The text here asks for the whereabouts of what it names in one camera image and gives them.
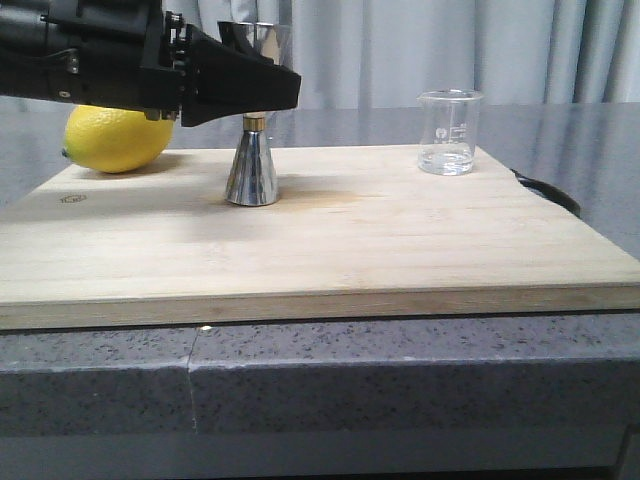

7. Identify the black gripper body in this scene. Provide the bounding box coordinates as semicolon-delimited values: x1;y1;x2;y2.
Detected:
1;1;186;120

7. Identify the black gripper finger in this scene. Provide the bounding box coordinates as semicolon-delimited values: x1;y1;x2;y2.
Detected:
218;21;278;64
180;25;301;127

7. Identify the steel double jigger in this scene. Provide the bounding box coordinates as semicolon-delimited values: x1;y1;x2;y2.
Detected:
226;24;292;207

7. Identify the clear glass beaker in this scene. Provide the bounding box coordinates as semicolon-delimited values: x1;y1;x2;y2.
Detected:
417;89;484;176

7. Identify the yellow lemon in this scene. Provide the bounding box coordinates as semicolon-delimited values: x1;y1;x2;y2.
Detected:
63;105;174;173

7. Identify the light wooden cutting board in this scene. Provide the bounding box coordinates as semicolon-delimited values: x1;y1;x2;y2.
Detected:
1;145;639;330

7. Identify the grey curtain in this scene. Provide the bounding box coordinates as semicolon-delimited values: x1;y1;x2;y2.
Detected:
166;1;639;109

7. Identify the black cutting board handle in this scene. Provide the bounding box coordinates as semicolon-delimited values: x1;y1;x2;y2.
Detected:
511;169;581;218

